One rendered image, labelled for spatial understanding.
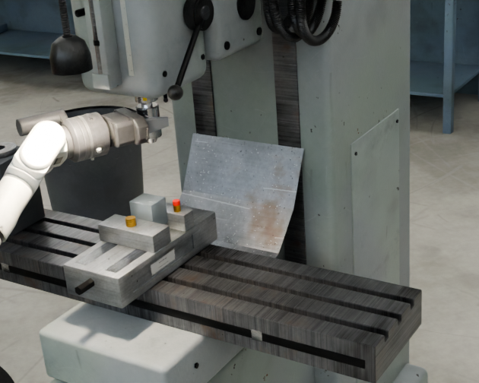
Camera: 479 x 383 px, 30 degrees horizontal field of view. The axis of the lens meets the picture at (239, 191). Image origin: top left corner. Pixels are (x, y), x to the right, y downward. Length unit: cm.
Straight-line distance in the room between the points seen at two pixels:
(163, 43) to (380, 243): 100
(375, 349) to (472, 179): 313
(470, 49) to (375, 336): 448
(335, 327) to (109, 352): 47
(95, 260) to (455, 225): 259
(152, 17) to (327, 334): 67
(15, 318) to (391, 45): 204
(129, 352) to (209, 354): 17
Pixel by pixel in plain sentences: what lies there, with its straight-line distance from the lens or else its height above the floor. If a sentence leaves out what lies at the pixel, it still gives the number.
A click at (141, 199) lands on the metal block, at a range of 194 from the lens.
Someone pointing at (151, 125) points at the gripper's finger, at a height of 123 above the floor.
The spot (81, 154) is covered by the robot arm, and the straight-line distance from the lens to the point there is 176.
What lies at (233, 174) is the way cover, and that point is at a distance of 220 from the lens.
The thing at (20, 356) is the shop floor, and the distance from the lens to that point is 349.
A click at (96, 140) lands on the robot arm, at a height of 124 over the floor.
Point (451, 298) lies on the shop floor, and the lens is 361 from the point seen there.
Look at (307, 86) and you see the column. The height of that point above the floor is 122.
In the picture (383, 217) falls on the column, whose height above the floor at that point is 78.
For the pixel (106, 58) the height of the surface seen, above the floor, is 140.
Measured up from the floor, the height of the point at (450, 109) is 15.
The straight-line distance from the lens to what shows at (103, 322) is 194.
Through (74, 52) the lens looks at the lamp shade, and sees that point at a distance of 157.
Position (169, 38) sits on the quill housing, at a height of 142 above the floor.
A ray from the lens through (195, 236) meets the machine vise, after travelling 198.
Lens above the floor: 180
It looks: 23 degrees down
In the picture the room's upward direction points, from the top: 4 degrees counter-clockwise
